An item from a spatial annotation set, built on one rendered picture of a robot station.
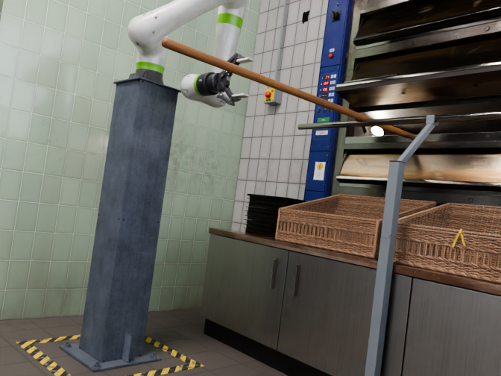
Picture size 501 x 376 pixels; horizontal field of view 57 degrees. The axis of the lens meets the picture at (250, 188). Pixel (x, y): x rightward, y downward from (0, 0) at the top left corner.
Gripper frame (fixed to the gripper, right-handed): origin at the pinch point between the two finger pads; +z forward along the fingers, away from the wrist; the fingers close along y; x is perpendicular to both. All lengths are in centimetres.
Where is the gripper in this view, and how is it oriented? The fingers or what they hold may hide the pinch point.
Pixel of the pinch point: (247, 77)
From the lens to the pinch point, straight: 177.3
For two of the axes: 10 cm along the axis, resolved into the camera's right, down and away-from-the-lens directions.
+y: -1.3, 9.9, -0.4
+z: 6.7, 0.6, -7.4
